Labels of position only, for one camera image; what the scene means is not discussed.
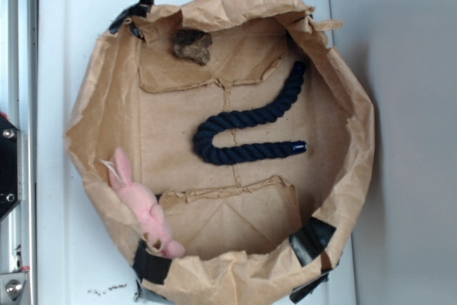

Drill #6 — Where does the brown rock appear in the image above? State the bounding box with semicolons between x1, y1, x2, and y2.
174;29;213;66

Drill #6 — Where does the brown paper bag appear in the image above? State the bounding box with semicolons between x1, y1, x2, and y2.
65;0;375;304

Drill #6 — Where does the black mounting bracket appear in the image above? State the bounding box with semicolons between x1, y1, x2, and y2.
0;112;22;221

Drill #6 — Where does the dark blue twisted rope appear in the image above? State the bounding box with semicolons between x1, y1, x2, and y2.
193;61;308;166

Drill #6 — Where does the pink plush bunny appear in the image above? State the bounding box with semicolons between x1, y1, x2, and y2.
101;147;185;259

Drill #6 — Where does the aluminium frame rail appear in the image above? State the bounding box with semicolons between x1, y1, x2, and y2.
1;0;38;304

